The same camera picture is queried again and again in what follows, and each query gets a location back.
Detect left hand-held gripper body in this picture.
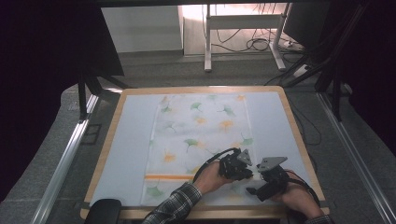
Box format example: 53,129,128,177
218,147,254,182

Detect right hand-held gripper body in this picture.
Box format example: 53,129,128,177
256,156,291,202

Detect white leaf print cloth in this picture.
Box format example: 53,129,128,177
140,93,259,207

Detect person's left hand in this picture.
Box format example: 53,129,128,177
191,160,234,196

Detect person's right hand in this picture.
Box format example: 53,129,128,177
269,169,325,219

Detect white power strip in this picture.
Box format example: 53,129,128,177
292,63,313,78

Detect black metal stand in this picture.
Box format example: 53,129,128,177
77,72,130,121
281,3,370,123

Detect black rounded object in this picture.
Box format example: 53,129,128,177
83,198,123,224

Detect dark floor socket plate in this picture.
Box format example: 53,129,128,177
80,123,103,146

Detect dark curtain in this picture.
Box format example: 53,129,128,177
0,0,125,203
348,0,396,157

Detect white cabinet panel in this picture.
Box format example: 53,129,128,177
100,5,185,54

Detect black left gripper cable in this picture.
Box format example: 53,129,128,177
191,147,241,184

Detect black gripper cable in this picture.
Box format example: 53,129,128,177
191,147,241,184
286,176,322,208

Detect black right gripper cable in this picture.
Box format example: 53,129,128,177
286,176,322,208

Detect thin black floor cable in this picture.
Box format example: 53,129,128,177
289,102,323,147

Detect aluminium floor rail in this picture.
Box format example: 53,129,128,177
317,92,396,224
30,94,100,224

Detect black cables under desk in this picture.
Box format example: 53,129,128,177
214,3,302,54

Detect white desk frame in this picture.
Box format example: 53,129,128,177
204,3,292,73

